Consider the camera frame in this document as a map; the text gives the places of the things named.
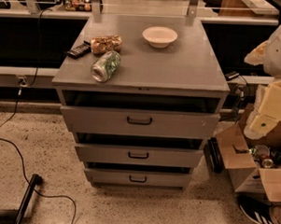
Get black metal leg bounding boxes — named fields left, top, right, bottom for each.
left=13, top=174, right=42, bottom=224

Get black striped sneaker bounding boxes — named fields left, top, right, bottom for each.
left=237, top=195, right=281, bottom=224

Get green soda can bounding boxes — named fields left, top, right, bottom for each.
left=91, top=51, right=121, bottom=82

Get black floor cable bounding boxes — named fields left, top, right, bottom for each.
left=0, top=4, right=86, bottom=224

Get grey drawer cabinet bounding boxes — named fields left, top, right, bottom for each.
left=47, top=10, right=234, bottom=193

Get grey bottom drawer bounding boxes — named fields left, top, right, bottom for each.
left=84, top=168, right=192, bottom=189

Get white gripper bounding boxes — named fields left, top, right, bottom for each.
left=244, top=78, right=281, bottom=140

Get colourful objects on shelf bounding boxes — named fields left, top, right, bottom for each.
left=63, top=0, right=91, bottom=12

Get black power adapter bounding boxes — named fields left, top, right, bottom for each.
left=224, top=71, right=239, bottom=81

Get cardboard box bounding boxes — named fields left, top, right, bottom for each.
left=215, top=104, right=281, bottom=203

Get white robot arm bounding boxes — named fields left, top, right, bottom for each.
left=244, top=24, right=281, bottom=140

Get grey top drawer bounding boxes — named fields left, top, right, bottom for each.
left=61, top=105, right=218, bottom=139

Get white bowl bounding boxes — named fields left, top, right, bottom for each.
left=142, top=26, right=177, bottom=49

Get cans in box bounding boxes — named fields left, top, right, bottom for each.
left=249, top=145, right=281, bottom=169

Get brown snack bag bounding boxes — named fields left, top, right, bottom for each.
left=91, top=35, right=122, bottom=54

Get black remote control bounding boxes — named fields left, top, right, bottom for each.
left=66, top=41, right=91, bottom=59

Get grey drawer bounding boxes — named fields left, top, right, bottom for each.
left=84, top=168, right=192, bottom=189
left=61, top=105, right=218, bottom=139
left=76, top=144, right=204, bottom=168

